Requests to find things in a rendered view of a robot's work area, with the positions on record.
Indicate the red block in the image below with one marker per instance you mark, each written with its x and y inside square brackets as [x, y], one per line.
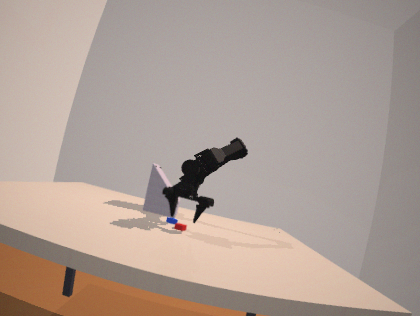
[180, 227]

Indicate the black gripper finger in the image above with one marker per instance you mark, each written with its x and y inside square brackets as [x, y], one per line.
[198, 212]
[173, 202]

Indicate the blue block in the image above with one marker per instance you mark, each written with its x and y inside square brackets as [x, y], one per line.
[172, 220]

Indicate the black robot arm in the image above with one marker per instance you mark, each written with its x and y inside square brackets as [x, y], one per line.
[209, 161]

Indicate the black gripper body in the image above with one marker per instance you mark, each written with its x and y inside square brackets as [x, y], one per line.
[202, 201]

